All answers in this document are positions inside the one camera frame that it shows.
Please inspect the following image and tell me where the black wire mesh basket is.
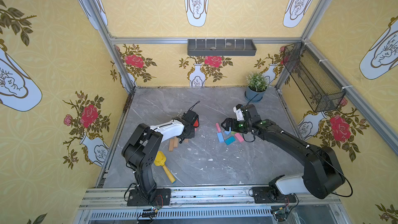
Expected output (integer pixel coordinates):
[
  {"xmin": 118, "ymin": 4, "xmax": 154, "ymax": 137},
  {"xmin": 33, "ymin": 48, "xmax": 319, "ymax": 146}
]
[{"xmin": 282, "ymin": 43, "xmax": 346, "ymax": 112}]

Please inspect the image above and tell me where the blue plant pot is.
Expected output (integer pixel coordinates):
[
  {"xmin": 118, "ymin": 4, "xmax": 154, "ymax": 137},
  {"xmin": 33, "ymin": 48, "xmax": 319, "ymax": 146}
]
[{"xmin": 245, "ymin": 87, "xmax": 265, "ymax": 103}]

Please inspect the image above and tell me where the grey wall shelf tray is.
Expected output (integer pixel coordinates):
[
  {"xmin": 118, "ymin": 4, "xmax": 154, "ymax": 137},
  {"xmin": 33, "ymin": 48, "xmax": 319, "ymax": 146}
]
[{"xmin": 187, "ymin": 38, "xmax": 257, "ymax": 57}]

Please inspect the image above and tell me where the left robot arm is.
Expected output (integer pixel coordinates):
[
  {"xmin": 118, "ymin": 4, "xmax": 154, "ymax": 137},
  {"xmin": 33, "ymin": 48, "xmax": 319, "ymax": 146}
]
[{"xmin": 121, "ymin": 118, "xmax": 199, "ymax": 202}]

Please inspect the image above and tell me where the green artificial plant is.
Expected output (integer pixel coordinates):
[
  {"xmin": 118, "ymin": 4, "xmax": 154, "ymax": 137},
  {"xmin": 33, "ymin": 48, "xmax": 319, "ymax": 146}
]
[{"xmin": 246, "ymin": 73, "xmax": 269, "ymax": 92}]

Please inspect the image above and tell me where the aluminium rail frame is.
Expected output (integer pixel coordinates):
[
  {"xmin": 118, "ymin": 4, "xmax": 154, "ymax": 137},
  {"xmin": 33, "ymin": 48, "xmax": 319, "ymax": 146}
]
[{"xmin": 74, "ymin": 185, "xmax": 351, "ymax": 224}]

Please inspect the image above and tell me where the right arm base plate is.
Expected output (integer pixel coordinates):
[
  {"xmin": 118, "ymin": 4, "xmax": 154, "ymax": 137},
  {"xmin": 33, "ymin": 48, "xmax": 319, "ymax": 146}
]
[{"xmin": 251, "ymin": 187, "xmax": 297, "ymax": 204}]

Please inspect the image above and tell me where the yellow toy shovel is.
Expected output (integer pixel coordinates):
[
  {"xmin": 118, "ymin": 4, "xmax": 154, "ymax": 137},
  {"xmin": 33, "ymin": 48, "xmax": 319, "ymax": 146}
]
[{"xmin": 154, "ymin": 151, "xmax": 176, "ymax": 184}]

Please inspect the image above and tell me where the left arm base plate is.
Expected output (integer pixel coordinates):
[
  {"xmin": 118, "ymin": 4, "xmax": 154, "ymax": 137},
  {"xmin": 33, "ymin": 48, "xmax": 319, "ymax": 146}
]
[{"xmin": 127, "ymin": 188, "xmax": 171, "ymax": 207}]

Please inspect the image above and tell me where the teal block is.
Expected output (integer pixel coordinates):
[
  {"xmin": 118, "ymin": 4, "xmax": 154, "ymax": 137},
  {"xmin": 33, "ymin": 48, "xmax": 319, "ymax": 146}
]
[{"xmin": 224, "ymin": 136, "xmax": 236, "ymax": 145}]

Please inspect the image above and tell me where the red block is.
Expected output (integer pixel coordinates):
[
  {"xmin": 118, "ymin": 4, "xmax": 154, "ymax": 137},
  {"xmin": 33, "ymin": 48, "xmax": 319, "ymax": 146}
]
[{"xmin": 194, "ymin": 120, "xmax": 200, "ymax": 128}]

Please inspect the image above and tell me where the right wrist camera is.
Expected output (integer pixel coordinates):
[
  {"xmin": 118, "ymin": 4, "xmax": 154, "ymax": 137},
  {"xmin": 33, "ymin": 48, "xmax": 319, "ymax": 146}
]
[{"xmin": 233, "ymin": 104, "xmax": 261, "ymax": 122}]

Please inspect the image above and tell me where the pink block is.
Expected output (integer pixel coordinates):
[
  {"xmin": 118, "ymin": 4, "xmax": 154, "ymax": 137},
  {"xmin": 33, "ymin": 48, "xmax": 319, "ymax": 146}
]
[
  {"xmin": 216, "ymin": 123, "xmax": 221, "ymax": 133},
  {"xmin": 234, "ymin": 133, "xmax": 245, "ymax": 143}
]

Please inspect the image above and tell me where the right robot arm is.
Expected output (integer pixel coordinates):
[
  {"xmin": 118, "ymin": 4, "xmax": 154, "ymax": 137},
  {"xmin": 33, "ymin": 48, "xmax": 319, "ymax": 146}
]
[{"xmin": 221, "ymin": 118, "xmax": 346, "ymax": 199}]

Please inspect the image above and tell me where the light blue long block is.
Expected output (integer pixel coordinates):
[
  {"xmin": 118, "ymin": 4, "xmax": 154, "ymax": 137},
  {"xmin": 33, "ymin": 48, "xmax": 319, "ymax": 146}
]
[{"xmin": 217, "ymin": 132, "xmax": 224, "ymax": 143}]

